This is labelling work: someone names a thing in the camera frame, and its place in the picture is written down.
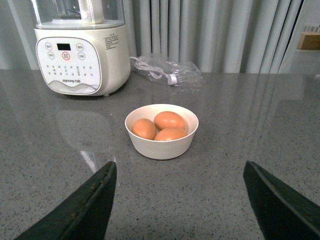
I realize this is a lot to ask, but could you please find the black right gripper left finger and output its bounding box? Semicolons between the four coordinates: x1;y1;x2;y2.
16;161;117;240

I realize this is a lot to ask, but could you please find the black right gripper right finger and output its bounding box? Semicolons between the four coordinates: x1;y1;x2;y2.
243;161;320;240

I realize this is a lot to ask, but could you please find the brown egg in bowl left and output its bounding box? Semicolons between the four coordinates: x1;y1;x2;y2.
131;118;157;140

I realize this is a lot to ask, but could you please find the brown egg in bowl front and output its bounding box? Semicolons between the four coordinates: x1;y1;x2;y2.
154;127;188;141

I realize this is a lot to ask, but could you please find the cardboard box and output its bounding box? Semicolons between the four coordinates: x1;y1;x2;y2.
297;31;320;50

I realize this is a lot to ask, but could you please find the white bowl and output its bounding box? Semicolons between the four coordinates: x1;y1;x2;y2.
124;104;199;160

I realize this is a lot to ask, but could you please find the clear plastic bag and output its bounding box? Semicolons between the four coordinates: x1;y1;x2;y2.
130;53;205;89

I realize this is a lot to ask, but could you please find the white Joyoung blender appliance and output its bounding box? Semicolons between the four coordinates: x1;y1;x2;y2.
32;0;131;96

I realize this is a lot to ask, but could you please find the white power cable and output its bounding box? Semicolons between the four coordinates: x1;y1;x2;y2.
129;56;178;87

